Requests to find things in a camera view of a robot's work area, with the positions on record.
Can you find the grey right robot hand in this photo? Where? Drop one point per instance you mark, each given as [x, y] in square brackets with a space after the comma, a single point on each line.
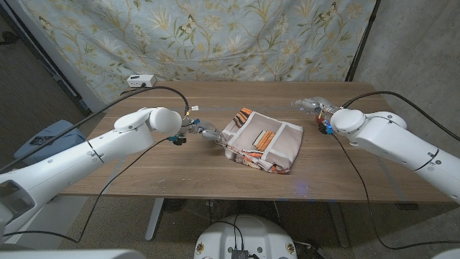
[320, 104]

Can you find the white table leg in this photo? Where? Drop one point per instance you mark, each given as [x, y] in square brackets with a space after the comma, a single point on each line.
[154, 219]

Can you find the white power box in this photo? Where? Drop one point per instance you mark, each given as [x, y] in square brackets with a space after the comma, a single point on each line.
[141, 81]

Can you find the blue storage box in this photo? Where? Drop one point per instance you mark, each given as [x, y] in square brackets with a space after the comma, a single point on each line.
[61, 133]

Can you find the small black fixture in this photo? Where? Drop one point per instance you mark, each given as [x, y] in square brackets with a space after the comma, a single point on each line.
[9, 37]

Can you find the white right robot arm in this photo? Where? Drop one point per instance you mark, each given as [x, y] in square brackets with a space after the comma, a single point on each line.
[395, 144]

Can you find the beige orange patterned cloth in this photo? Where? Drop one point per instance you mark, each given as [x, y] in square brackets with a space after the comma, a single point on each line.
[276, 144]

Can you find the grey perforated partition panel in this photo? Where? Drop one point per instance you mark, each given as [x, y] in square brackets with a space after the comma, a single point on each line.
[21, 90]

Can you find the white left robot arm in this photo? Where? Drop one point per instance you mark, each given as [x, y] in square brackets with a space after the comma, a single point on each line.
[72, 162]

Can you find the red ball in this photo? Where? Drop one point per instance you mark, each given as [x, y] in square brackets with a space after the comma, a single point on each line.
[319, 118]

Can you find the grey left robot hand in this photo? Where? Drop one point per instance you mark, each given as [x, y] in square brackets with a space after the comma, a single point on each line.
[205, 129]

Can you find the dark grey table leg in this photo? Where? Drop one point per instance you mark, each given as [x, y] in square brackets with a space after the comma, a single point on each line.
[339, 226]

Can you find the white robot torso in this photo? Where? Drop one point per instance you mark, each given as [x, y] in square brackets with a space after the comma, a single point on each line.
[251, 234]

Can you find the black backdrop stand pole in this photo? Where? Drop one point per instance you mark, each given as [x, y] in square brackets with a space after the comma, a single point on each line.
[361, 43]

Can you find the floral printed backdrop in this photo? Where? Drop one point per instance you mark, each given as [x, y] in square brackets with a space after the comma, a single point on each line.
[215, 43]

